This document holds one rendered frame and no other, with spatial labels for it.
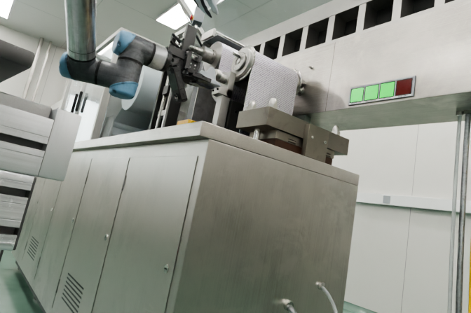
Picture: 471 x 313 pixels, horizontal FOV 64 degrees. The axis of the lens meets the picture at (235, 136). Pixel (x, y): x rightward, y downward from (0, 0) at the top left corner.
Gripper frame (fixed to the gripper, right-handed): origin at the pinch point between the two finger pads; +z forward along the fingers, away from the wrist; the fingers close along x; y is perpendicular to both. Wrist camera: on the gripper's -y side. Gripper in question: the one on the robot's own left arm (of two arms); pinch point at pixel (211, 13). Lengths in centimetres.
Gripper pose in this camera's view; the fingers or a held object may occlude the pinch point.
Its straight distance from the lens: 146.0
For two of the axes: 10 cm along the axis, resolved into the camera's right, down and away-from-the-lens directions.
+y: 6.5, -5.7, 5.1
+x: -5.9, 0.5, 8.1
